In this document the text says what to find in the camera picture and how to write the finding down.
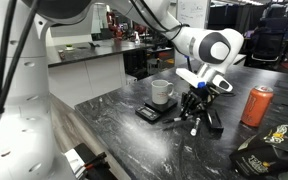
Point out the red robot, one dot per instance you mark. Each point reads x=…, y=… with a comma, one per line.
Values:
x=114, y=25

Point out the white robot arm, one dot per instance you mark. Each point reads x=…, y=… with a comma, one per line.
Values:
x=17, y=83

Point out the green bowl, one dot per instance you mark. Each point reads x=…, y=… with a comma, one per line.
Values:
x=69, y=47

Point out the clear spray bottle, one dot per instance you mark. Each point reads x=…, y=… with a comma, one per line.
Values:
x=137, y=37

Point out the whiteboard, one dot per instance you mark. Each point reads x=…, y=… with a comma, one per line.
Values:
x=193, y=13

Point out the black digital scale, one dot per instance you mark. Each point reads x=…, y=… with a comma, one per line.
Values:
x=150, y=112

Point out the small can on counter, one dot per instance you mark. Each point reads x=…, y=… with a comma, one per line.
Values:
x=61, y=54

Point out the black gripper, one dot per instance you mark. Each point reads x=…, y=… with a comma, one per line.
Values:
x=202, y=96

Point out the black marker with white label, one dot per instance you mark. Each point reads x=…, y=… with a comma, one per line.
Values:
x=195, y=128

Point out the orange drink can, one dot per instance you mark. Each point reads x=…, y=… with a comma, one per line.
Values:
x=256, y=106

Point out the black rectangular case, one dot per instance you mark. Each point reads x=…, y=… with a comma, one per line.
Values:
x=214, y=119

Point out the black coffee bag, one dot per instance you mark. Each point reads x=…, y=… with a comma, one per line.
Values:
x=270, y=150

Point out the white mug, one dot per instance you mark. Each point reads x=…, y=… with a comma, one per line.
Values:
x=160, y=92

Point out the black mesh office chair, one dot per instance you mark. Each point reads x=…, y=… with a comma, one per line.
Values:
x=267, y=43

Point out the white cabinet with black counter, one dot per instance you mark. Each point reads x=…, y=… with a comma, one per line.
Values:
x=84, y=73

